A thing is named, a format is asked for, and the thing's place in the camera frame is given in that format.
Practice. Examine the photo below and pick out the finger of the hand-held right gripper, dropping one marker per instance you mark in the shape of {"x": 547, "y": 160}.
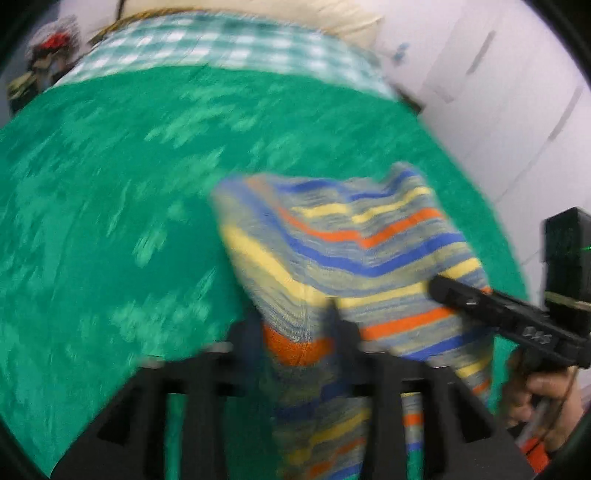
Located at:
{"x": 466, "y": 297}

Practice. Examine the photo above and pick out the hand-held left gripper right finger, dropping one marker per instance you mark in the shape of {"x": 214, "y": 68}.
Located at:
{"x": 344, "y": 344}

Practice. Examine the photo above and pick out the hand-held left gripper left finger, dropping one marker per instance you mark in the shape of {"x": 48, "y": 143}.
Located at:
{"x": 249, "y": 346}

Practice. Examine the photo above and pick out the striped knit sweater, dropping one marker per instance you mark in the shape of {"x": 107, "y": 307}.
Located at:
{"x": 369, "y": 249}

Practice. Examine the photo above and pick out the pile of clothes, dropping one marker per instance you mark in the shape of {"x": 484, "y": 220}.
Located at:
{"x": 41, "y": 60}

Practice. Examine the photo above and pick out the person's right hand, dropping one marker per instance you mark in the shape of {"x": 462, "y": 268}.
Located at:
{"x": 549, "y": 392}

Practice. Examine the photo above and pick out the orange object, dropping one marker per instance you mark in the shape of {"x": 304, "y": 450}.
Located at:
{"x": 535, "y": 457}

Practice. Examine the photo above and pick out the green blanket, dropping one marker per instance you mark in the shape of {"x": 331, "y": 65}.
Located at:
{"x": 115, "y": 207}

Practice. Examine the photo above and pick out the green white checked bedsheet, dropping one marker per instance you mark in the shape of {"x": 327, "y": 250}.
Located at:
{"x": 231, "y": 41}

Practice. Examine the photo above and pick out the cream headboard cushion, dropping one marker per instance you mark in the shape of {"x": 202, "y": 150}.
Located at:
{"x": 332, "y": 18}

